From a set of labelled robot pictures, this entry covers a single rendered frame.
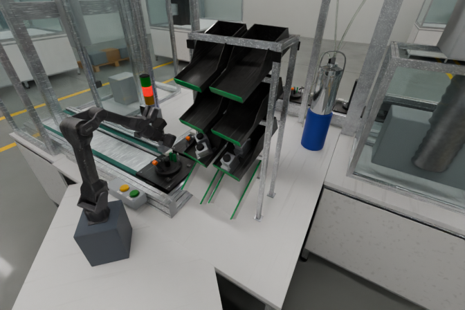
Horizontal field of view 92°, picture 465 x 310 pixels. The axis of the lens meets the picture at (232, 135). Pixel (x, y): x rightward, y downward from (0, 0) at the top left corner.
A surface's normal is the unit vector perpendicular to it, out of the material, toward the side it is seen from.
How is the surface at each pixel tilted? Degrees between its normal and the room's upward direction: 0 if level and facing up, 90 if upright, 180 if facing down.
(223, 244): 0
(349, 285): 0
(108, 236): 90
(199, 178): 45
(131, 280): 0
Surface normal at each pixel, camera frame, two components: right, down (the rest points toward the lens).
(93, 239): 0.26, 0.53
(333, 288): 0.01, -0.84
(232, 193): -0.44, -0.30
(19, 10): 0.87, 0.29
